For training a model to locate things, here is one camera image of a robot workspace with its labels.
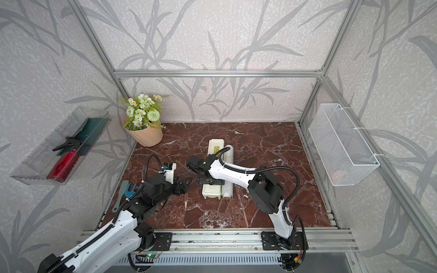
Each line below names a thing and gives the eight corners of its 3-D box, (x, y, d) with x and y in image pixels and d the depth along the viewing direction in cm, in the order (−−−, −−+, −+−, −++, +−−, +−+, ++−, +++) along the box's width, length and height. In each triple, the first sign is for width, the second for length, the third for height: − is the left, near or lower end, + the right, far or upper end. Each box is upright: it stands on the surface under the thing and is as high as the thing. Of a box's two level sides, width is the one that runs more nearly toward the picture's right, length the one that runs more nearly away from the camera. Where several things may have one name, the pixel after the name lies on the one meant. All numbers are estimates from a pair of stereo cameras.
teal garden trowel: (112, 212, 84) (109, 211, 82) (125, 182, 94) (123, 180, 93) (117, 212, 84) (115, 211, 82) (129, 182, 94) (127, 180, 93)
